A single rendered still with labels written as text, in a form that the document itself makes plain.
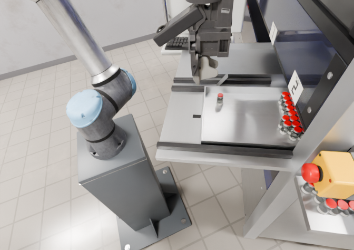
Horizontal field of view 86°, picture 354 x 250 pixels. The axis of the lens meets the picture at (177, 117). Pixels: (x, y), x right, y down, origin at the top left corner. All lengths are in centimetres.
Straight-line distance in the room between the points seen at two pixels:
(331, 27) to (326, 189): 33
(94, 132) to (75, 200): 110
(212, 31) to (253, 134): 38
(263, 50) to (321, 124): 64
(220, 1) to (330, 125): 32
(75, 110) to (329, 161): 66
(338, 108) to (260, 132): 27
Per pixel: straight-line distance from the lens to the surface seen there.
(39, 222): 182
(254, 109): 74
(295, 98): 63
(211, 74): 46
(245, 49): 107
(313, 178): 49
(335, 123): 47
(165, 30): 42
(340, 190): 50
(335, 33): 52
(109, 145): 74
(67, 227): 169
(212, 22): 41
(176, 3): 137
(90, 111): 63
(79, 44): 68
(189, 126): 67
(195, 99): 76
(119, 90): 71
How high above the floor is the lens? 140
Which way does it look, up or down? 48 degrees down
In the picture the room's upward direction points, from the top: 8 degrees counter-clockwise
